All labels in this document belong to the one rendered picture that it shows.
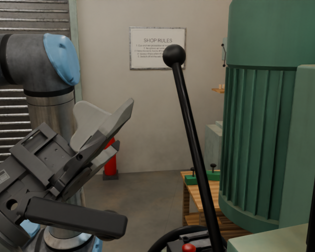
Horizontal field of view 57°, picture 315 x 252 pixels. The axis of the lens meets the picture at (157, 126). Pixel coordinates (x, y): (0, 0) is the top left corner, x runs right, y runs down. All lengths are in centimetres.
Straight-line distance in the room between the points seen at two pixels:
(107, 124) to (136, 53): 302
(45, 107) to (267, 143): 51
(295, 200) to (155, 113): 316
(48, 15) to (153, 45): 114
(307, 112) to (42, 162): 29
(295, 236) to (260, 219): 17
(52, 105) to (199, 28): 291
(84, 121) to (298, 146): 24
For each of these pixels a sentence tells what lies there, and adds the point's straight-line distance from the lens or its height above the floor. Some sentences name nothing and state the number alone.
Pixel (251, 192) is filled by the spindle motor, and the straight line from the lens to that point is 41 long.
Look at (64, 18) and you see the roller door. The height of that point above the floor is 178.
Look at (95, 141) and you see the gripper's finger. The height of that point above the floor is 133.
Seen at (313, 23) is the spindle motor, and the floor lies 146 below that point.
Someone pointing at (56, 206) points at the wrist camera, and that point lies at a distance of 36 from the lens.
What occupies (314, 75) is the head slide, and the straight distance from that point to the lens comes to 32.
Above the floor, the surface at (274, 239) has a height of 130.
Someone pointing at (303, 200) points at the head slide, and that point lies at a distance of 34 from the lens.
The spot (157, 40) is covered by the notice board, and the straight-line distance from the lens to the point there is 338.
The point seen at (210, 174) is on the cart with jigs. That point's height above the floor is 57.
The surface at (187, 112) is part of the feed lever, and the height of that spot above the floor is 135.
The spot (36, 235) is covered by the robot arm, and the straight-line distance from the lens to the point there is 103.
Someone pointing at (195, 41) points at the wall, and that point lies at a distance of 349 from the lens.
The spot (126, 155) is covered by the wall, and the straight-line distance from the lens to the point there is 357.
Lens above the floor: 143
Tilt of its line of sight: 14 degrees down
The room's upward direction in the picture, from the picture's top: straight up
